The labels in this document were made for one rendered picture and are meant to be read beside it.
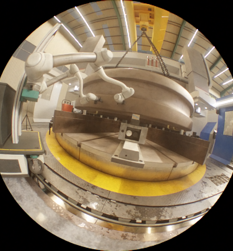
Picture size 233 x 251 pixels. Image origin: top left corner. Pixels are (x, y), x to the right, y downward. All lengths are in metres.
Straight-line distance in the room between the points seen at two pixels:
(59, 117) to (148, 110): 1.48
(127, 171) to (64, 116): 1.28
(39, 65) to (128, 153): 0.96
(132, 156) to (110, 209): 0.52
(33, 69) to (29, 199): 0.91
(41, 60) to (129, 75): 1.44
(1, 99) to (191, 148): 2.38
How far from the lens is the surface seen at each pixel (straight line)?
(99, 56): 0.83
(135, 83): 1.76
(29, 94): 0.80
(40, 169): 1.07
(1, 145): 0.98
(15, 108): 0.98
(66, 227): 0.73
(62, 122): 1.54
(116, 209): 0.82
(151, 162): 1.04
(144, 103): 1.48
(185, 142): 1.73
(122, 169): 1.09
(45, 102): 4.63
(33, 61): 0.63
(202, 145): 1.58
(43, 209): 0.82
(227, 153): 4.41
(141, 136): 1.09
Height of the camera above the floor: 0.69
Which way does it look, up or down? 3 degrees down
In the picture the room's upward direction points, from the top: 11 degrees clockwise
